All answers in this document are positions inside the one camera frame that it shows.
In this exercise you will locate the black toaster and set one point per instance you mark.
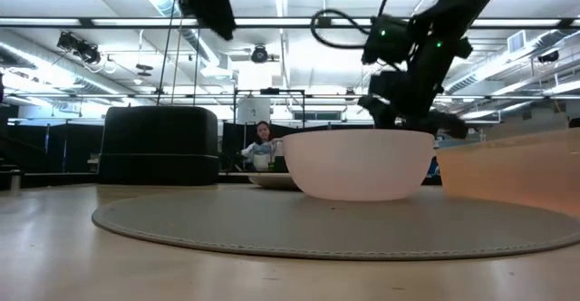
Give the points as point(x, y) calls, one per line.
point(158, 142)

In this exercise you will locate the black overhead frame crossbar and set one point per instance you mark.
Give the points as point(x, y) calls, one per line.
point(86, 22)

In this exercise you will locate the black partition wall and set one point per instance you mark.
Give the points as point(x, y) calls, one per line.
point(54, 147)

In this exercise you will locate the grey plate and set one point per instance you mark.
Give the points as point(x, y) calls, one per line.
point(272, 181)

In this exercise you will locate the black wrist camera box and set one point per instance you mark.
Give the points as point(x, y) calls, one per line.
point(385, 38)

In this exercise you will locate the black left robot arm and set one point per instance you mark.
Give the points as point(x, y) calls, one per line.
point(204, 2)

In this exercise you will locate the orange translucent plastic bin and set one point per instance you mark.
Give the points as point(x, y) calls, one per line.
point(512, 169)

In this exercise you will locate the round grey placemat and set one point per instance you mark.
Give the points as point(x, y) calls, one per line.
point(272, 224)

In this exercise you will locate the person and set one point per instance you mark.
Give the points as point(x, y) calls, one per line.
point(263, 149)

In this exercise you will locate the black ceiling spotlight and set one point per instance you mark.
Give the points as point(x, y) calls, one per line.
point(259, 54)
point(79, 47)

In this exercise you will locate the white cylindrical tank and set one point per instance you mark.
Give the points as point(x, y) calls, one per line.
point(254, 110)

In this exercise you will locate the blue plastic cup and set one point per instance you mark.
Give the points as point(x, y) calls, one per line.
point(432, 167)

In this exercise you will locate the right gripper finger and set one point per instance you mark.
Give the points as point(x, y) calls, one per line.
point(380, 113)
point(439, 124)

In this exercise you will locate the white air vent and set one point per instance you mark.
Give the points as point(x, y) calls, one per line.
point(516, 41)

